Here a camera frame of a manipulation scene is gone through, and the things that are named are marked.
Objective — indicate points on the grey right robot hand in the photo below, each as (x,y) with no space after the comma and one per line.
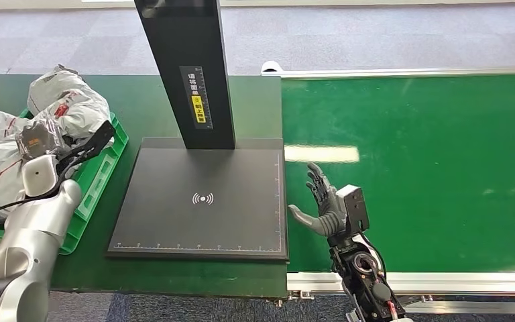
(328,213)

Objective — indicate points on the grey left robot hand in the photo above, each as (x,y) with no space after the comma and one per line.
(40,140)

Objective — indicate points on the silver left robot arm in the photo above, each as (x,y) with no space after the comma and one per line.
(26,231)

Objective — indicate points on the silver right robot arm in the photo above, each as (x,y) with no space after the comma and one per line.
(364,275)

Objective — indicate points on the green conveyor belt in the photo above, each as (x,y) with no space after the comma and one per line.
(417,200)

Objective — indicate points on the green plastic crate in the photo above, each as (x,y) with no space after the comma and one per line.
(93,186)

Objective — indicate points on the black yellow column label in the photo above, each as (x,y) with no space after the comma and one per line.
(196,98)

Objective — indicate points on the black scanner column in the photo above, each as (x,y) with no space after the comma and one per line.
(186,44)

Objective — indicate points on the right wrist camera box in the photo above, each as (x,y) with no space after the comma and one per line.
(354,209)

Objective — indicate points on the black scanner base plate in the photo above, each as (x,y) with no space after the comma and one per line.
(204,200)

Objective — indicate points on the aluminium conveyor side rail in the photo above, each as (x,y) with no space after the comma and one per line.
(462,282)

